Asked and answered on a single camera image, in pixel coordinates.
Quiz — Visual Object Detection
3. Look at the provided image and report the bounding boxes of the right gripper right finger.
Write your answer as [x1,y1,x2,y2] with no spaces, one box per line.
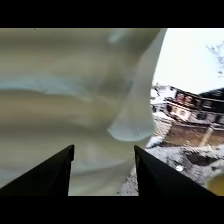
[133,144,218,197]

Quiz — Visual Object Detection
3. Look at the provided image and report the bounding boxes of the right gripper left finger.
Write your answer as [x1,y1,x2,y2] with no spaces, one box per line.
[0,144,75,197]

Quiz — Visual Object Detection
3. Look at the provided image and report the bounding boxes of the pale cream garment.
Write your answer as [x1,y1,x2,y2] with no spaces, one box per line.
[0,27,168,197]

